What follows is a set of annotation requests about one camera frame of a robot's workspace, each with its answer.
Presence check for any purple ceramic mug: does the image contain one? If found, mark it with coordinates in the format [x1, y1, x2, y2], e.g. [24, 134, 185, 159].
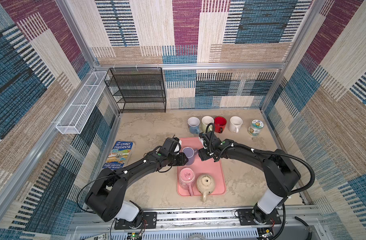
[182, 147, 198, 166]

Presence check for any blue dotted ceramic mug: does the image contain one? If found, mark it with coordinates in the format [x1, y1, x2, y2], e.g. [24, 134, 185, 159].
[188, 117, 201, 135]

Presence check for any light green ceramic mug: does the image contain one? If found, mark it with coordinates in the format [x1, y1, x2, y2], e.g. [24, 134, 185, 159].
[201, 116, 214, 133]

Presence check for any red ceramic mug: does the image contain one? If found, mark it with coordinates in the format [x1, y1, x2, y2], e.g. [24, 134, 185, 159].
[214, 116, 227, 134]

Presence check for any white ceramic mug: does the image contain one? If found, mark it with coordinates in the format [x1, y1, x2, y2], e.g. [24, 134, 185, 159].
[229, 116, 243, 133]

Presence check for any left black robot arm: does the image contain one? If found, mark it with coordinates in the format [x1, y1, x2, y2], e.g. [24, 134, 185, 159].
[84, 138, 189, 225]

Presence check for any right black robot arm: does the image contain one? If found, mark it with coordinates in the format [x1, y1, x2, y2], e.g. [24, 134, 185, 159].
[199, 137, 301, 225]

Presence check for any pink ghost pattern mug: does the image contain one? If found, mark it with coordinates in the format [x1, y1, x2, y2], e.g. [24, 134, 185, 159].
[177, 168, 197, 197]

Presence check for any pink plastic tray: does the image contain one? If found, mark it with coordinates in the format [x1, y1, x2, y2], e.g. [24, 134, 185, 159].
[177, 137, 226, 196]

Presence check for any green lidded yogurt cup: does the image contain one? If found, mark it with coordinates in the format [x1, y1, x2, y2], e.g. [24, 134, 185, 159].
[249, 120, 264, 136]

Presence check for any blue treehouse paperback book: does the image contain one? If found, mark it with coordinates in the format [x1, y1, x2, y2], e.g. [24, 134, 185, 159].
[102, 141, 134, 170]

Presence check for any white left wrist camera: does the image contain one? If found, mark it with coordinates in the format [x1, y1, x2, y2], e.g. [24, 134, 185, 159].
[172, 137, 181, 154]

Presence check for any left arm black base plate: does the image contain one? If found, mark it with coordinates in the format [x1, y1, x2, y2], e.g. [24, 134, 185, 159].
[114, 211, 157, 230]

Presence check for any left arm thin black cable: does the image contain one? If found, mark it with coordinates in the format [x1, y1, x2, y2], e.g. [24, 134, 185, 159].
[77, 173, 117, 215]

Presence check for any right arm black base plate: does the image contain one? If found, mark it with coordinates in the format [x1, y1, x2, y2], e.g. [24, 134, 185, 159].
[234, 208, 282, 226]

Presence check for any black wire mesh shelf rack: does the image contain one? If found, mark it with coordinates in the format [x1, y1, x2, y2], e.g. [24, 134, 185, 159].
[105, 67, 167, 114]

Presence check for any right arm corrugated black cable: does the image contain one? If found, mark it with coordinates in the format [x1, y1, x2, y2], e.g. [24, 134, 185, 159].
[204, 122, 316, 240]

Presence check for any white wire mesh basket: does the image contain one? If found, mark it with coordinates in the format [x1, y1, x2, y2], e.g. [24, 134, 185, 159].
[56, 72, 107, 135]

